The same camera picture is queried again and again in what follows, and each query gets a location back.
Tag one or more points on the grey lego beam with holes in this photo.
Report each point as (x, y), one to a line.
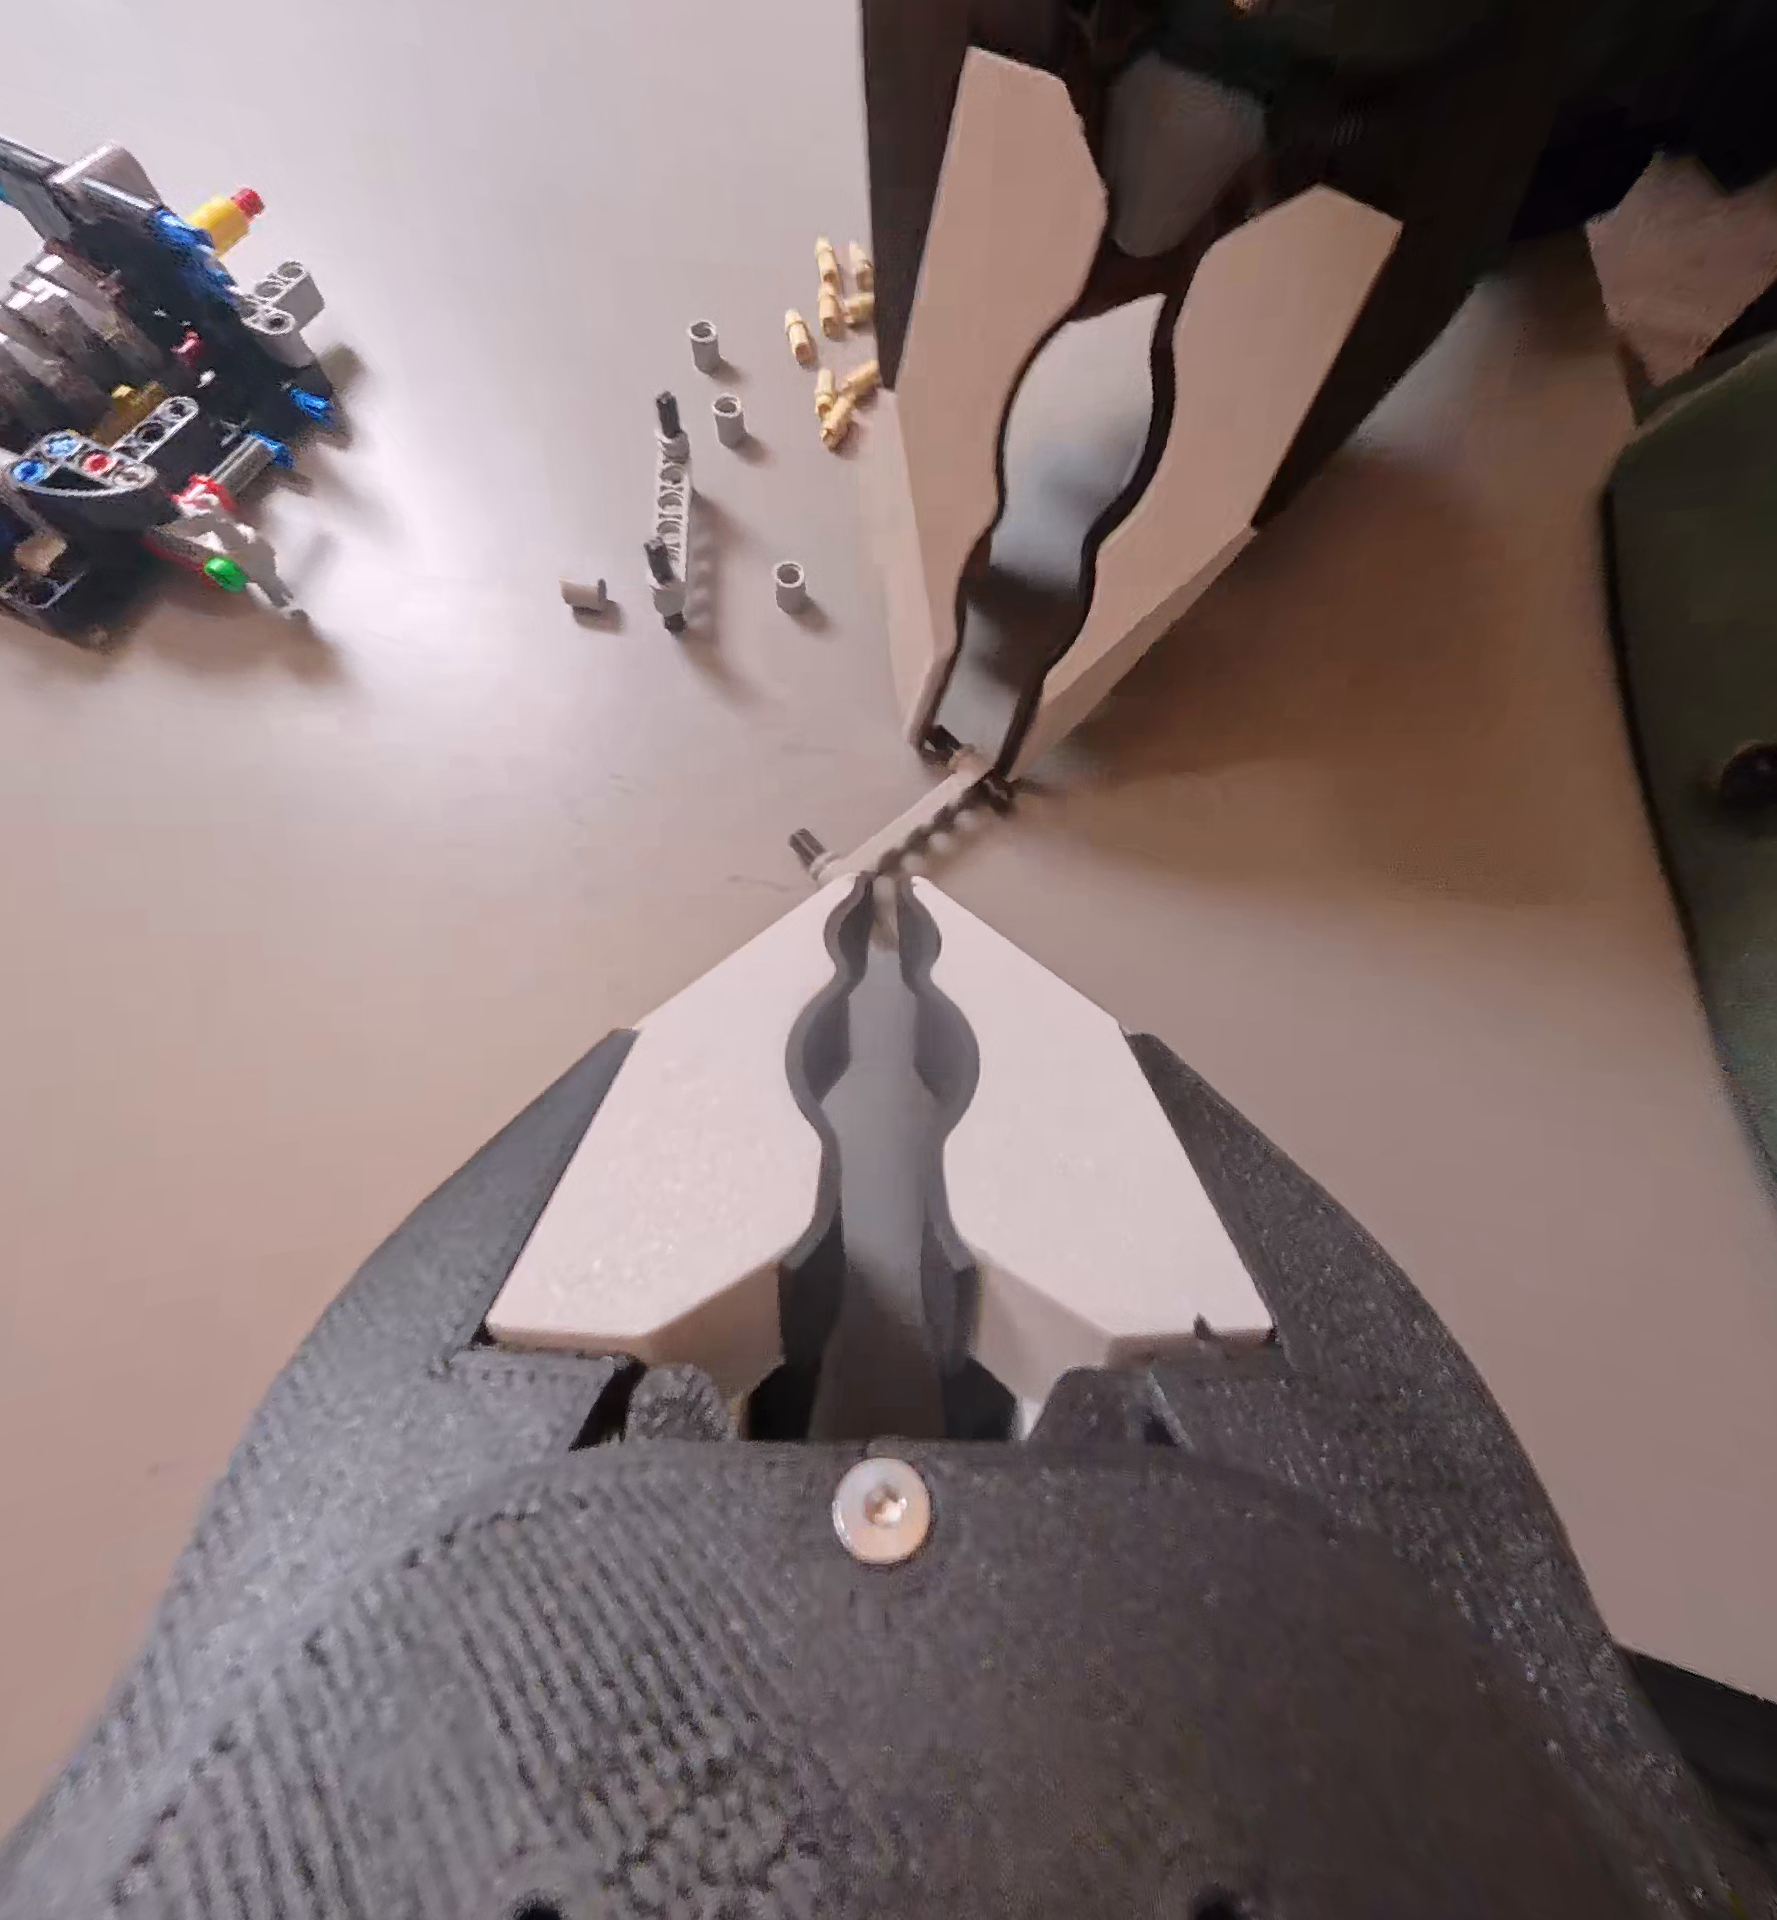
(669, 503)
(904, 825)

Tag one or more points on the person's torso in green sweatshirt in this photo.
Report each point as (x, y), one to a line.
(1759, 601)

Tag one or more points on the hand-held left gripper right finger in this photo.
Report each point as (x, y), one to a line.
(1098, 1185)

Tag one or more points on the partly built lego car chassis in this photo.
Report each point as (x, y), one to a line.
(92, 375)

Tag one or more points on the small grey lego bush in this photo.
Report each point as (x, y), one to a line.
(705, 345)
(790, 587)
(732, 421)
(587, 592)

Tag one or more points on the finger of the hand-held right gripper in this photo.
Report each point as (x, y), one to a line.
(1247, 375)
(979, 300)

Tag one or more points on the cluster of tan lego pins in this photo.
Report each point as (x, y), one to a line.
(825, 393)

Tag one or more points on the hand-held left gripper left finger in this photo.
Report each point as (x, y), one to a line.
(648, 1185)

